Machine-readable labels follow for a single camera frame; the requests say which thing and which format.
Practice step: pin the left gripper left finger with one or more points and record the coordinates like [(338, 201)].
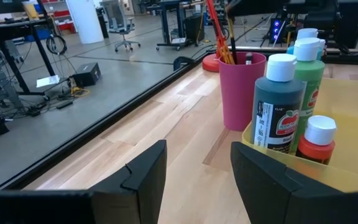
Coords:
[(138, 186)]

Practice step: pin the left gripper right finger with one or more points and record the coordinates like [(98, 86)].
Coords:
[(269, 196)]

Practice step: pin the orange paint bottle black label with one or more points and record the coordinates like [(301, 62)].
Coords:
[(317, 146)]

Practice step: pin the large black paint bottle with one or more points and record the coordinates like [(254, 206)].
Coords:
[(275, 96)]

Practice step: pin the large green paint bottle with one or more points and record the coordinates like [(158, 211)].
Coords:
[(311, 77)]

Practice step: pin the paintbrush with silver ferrule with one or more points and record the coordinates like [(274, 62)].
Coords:
[(249, 59)]

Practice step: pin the small paintbrush orange bristles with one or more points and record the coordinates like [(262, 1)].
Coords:
[(232, 40)]

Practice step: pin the large teal paint bottle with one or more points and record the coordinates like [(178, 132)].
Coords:
[(307, 33)]

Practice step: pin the yellow translucent plastic bin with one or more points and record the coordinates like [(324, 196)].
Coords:
[(346, 149)]

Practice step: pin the maroon plastic cup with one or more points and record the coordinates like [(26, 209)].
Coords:
[(238, 93)]

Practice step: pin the black box on floor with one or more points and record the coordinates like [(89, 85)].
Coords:
[(87, 74)]

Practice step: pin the white paper sheet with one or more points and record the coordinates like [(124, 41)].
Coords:
[(48, 81)]

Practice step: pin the red lamp stand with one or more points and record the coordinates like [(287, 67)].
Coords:
[(211, 63)]

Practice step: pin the grey office chair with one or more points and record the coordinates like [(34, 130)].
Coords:
[(120, 25)]

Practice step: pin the black rolling desk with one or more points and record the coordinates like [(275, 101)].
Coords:
[(165, 25)]

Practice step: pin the computer tower blue lights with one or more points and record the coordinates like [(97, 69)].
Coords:
[(277, 29)]

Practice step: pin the white round pillar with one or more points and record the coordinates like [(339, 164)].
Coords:
[(84, 21)]

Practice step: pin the blue crate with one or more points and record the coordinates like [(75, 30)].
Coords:
[(39, 34)]

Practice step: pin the black workbench desk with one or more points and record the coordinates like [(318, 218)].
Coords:
[(11, 25)]

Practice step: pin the yellow bucket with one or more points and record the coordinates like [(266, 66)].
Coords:
[(30, 9)]

